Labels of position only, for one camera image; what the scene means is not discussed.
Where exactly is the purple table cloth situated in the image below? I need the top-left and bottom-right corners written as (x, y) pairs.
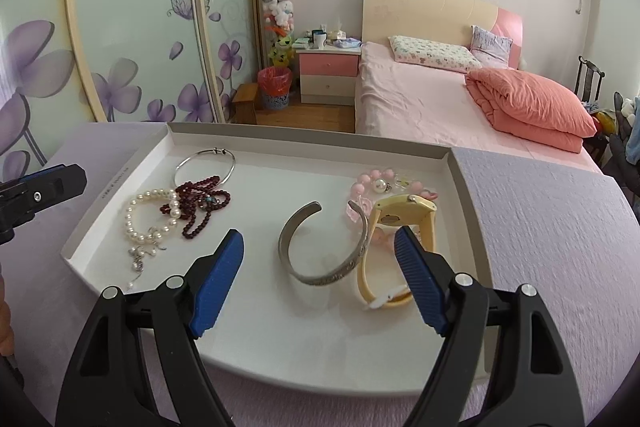
top-left (1, 124), bottom-right (639, 426)

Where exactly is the large pearl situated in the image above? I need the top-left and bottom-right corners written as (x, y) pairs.
top-left (371, 179), bottom-right (392, 194)

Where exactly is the grey cardboard tray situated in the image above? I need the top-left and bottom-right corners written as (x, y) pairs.
top-left (62, 124), bottom-right (491, 397)

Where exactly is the dark red bead necklace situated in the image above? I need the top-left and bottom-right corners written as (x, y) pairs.
top-left (159, 174), bottom-right (234, 241)

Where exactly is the silver cuff bangle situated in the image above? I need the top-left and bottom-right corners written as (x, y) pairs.
top-left (277, 199), bottom-right (370, 286)

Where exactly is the bed with pink sheet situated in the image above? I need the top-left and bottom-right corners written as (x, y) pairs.
top-left (355, 0), bottom-right (599, 172)

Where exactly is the dark wooden chair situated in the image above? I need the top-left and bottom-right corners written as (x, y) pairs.
top-left (574, 55), bottom-right (605, 103)

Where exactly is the floral white pillow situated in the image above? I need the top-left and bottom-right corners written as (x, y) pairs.
top-left (388, 36), bottom-right (482, 74)

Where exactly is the folded coral duvet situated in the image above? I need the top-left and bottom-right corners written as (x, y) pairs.
top-left (465, 68), bottom-right (598, 154)

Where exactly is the pink bead bracelet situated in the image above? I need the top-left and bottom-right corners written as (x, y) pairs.
top-left (345, 167), bottom-right (440, 249)

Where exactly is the white pearl bracelet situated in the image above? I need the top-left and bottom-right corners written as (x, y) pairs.
top-left (122, 187), bottom-right (182, 253)

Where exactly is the person left hand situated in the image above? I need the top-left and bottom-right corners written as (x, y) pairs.
top-left (0, 275), bottom-right (15, 357)

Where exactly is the white mug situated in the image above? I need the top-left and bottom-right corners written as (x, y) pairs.
top-left (312, 29), bottom-right (328, 49)

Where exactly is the thin silver hoop bangle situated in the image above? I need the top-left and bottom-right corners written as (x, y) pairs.
top-left (171, 147), bottom-right (236, 187)

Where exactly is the sliding floral wardrobe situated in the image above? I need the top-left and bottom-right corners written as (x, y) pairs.
top-left (1, 0), bottom-right (257, 181)

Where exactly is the pink white nightstand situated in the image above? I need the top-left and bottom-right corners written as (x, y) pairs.
top-left (296, 46), bottom-right (361, 106)

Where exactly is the small wooden stool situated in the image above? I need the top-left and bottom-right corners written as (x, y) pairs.
top-left (232, 82), bottom-right (258, 124)

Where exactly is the yellow wrist watch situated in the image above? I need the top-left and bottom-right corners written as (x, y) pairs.
top-left (354, 193), bottom-right (441, 312)

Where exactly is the red lined waste bin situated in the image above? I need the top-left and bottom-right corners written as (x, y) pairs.
top-left (257, 66), bottom-right (293, 110)

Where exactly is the plush toy display tube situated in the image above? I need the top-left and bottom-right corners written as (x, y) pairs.
top-left (258, 0), bottom-right (295, 67)

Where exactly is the grey office chair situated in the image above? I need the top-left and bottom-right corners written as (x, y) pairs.
top-left (603, 92), bottom-right (639, 219)

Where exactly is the small purple pillow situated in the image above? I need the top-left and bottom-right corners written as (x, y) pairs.
top-left (470, 25), bottom-right (513, 69)

